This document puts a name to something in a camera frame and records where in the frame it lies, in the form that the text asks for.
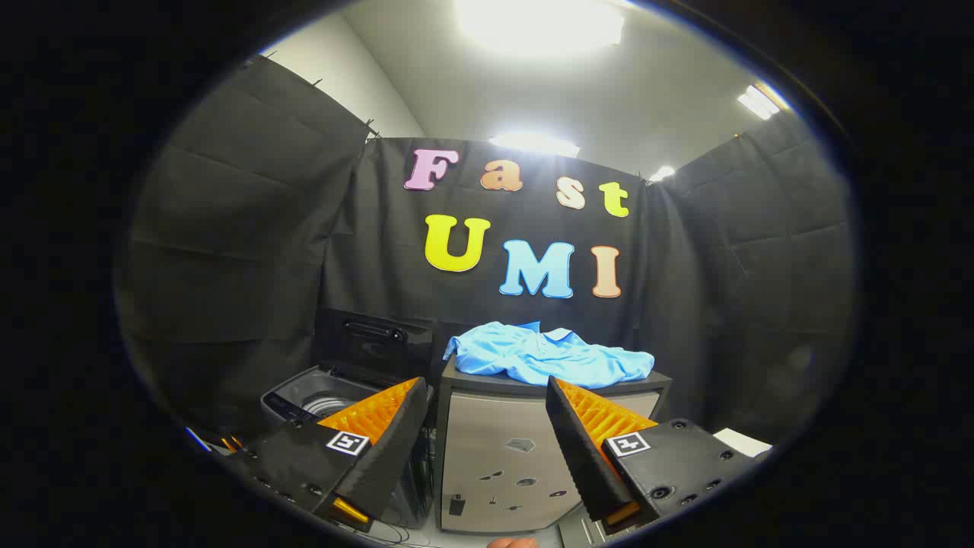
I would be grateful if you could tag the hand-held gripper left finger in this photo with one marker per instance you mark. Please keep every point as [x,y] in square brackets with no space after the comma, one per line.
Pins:
[388,441]

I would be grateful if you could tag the black backdrop cloth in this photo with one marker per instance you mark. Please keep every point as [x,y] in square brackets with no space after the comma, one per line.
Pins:
[266,228]

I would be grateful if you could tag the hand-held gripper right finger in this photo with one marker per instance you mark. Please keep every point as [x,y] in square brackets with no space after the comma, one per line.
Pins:
[578,449]

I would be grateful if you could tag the ceiling light panel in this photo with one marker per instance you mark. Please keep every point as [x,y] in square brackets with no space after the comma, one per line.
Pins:
[533,143]
[540,23]
[757,101]

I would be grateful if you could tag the grey washing machine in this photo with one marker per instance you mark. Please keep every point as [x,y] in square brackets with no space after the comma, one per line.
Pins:
[293,396]

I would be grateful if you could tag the light blue polo shirt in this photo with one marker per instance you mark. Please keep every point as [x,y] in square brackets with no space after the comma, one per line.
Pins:
[533,354]

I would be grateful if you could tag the beige cabinet with dark top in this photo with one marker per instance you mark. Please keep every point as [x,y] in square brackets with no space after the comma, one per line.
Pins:
[494,434]

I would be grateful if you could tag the white flat sheet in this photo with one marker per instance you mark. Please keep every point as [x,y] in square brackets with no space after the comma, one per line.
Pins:
[742,441]

